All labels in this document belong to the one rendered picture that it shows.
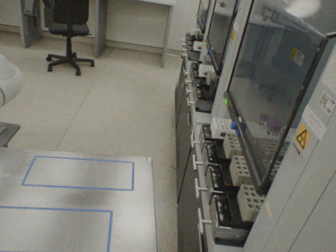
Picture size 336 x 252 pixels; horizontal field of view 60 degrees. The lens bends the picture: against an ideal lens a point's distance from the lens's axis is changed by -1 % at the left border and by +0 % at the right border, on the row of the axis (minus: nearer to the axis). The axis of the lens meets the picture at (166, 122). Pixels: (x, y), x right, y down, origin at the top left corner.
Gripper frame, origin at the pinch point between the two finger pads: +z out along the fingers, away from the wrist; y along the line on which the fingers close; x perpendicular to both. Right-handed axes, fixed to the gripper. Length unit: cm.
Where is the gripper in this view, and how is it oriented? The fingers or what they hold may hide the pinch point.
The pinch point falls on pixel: (42, 29)
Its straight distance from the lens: 114.1
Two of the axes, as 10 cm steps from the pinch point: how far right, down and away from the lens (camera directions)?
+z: -1.5, 8.4, 5.2
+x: 9.9, 1.3, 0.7
